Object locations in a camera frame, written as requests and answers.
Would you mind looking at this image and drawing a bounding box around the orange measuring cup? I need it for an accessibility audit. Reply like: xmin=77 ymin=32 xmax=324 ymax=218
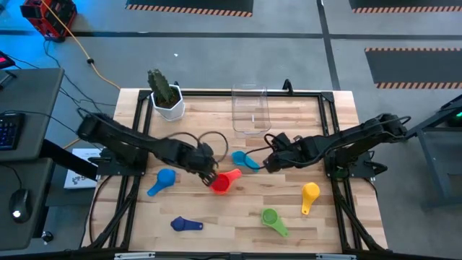
xmin=210 ymin=168 xmax=243 ymax=196

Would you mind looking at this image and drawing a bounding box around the black aluminium table frame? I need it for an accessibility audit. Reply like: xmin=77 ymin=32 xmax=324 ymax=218
xmin=82 ymin=78 xmax=390 ymax=254

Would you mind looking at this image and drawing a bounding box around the medium blue measuring cup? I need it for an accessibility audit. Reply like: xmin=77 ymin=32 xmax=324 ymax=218
xmin=147 ymin=168 xmax=177 ymax=197

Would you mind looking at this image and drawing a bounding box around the small black screen device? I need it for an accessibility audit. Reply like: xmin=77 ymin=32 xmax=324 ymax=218
xmin=0 ymin=50 xmax=16 ymax=70

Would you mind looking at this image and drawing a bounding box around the black hazard-striped floor mat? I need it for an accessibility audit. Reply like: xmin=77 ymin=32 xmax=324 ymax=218
xmin=349 ymin=0 xmax=462 ymax=14
xmin=364 ymin=47 xmax=462 ymax=90
xmin=125 ymin=0 xmax=254 ymax=18

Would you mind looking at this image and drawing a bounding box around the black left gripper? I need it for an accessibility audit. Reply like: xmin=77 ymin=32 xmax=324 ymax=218
xmin=186 ymin=142 xmax=220 ymax=188

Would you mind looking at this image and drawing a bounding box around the black floor cable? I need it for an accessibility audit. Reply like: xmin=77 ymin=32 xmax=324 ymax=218
xmin=43 ymin=38 xmax=116 ymax=120

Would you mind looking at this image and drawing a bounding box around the green measuring cup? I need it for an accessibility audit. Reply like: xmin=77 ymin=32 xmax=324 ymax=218
xmin=261 ymin=207 xmax=289 ymax=238

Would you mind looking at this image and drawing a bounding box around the white printed box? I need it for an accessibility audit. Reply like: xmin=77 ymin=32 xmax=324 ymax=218
xmin=64 ymin=147 xmax=102 ymax=190

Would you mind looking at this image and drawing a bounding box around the green cactus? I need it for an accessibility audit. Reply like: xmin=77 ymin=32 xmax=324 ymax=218
xmin=147 ymin=68 xmax=178 ymax=108

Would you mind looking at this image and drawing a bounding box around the yellow measuring cup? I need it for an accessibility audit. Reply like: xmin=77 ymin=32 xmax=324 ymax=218
xmin=301 ymin=181 xmax=321 ymax=216

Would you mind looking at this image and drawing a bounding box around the teal measuring cup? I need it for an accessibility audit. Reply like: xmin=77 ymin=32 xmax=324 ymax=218
xmin=231 ymin=150 xmax=261 ymax=173

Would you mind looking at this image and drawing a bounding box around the clear plastic basket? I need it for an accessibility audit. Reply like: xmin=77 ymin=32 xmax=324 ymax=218
xmin=230 ymin=84 xmax=272 ymax=135

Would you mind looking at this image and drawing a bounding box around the black keyboard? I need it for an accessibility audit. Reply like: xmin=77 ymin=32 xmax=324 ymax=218
xmin=0 ymin=112 xmax=26 ymax=151

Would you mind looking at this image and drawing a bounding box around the dark metal cart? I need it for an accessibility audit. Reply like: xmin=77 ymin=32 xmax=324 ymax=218
xmin=396 ymin=94 xmax=462 ymax=207

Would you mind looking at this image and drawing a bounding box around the black computer mouse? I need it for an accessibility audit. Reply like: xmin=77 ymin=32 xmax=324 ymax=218
xmin=9 ymin=188 xmax=32 ymax=224

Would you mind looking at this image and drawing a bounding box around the red tool case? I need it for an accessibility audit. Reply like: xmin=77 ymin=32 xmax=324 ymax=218
xmin=19 ymin=0 xmax=78 ymax=43

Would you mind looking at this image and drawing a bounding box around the silver bracket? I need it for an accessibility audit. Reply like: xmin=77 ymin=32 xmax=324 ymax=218
xmin=114 ymin=252 xmax=156 ymax=260
xmin=316 ymin=253 xmax=357 ymax=260

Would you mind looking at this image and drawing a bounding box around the dark blue measuring cup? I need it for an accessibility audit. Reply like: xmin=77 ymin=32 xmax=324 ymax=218
xmin=170 ymin=215 xmax=204 ymax=233

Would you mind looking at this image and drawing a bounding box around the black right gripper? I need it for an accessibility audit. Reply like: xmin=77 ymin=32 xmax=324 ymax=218
xmin=262 ymin=131 xmax=302 ymax=175

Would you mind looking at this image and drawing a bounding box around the grey desk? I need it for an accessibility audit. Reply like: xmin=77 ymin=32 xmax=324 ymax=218
xmin=0 ymin=67 xmax=65 ymax=250

